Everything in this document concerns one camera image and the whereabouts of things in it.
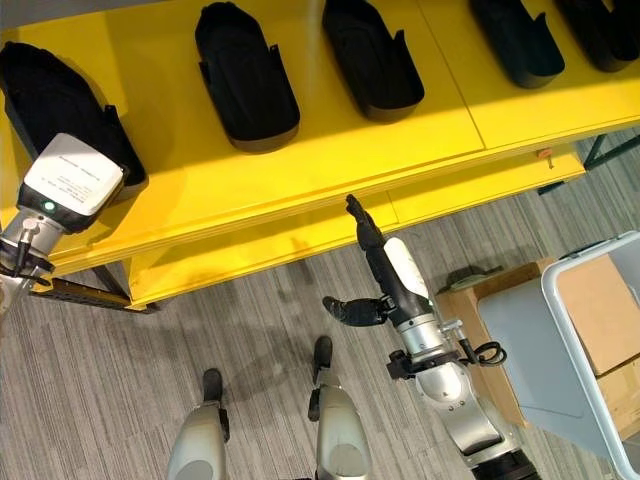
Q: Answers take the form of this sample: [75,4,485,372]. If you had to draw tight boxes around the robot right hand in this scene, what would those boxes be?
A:
[322,193,434,332]

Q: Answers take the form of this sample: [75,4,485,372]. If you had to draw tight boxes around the black sole-shaped part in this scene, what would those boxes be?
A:
[468,0,567,77]
[193,1,302,154]
[321,0,426,124]
[554,0,640,74]
[0,41,149,204]

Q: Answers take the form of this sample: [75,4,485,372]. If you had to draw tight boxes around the grey plastic box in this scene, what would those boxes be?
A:
[477,230,640,476]

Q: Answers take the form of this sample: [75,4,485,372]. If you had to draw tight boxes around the yellow shelf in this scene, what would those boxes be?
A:
[0,0,640,316]

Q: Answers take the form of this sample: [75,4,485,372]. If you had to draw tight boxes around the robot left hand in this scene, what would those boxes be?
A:
[14,132,129,235]

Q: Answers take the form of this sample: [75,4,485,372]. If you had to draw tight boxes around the brown cardboard box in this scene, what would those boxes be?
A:
[555,253,640,442]

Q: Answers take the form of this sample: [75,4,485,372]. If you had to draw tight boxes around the robot left leg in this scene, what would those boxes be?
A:
[164,368,231,480]

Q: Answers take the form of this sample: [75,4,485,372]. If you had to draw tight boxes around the black shelf frame rail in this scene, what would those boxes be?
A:
[29,264,161,317]

